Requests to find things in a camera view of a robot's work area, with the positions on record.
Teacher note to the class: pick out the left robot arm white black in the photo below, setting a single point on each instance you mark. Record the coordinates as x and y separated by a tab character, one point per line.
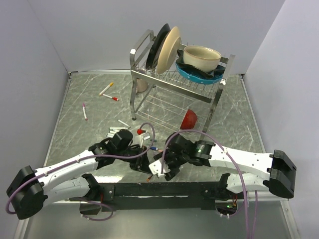
33	189

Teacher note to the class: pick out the red bowl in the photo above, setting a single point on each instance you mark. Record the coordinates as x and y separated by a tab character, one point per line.
189	120

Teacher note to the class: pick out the cream ceramic bowl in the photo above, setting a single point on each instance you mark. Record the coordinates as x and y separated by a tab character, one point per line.
203	58

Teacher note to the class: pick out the pink cup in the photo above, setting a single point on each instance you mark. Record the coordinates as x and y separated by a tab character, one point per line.
142	85

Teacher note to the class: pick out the black base beam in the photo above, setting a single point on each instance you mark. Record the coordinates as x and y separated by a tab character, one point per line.
164	195

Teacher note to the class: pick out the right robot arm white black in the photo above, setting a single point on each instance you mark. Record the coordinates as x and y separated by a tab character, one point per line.
272	172

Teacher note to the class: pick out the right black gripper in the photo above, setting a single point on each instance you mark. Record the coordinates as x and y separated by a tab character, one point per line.
174	171

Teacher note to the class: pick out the black plate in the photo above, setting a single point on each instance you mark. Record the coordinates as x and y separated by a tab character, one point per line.
153	56

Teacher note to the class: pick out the blue dotted dish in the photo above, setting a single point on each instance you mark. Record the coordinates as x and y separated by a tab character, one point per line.
197	79

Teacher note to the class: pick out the red cap marker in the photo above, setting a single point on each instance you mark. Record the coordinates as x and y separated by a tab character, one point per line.
110	97

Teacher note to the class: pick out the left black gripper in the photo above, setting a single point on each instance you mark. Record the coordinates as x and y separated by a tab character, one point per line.
141	164

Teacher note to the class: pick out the stainless steel dish rack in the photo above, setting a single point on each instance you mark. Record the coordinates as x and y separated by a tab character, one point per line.
169	95

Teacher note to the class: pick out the black marker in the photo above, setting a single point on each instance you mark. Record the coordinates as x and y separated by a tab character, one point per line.
125	124

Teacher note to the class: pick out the aluminium rail frame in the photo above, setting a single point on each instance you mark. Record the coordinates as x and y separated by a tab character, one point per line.
264	197

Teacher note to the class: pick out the pink cap marker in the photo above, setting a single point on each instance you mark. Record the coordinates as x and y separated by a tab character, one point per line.
84	112

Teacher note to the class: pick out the beige plate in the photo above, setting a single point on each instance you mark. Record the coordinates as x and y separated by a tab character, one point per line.
169	50

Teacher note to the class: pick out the yellow cap marker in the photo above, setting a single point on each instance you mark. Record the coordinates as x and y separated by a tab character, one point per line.
105	89

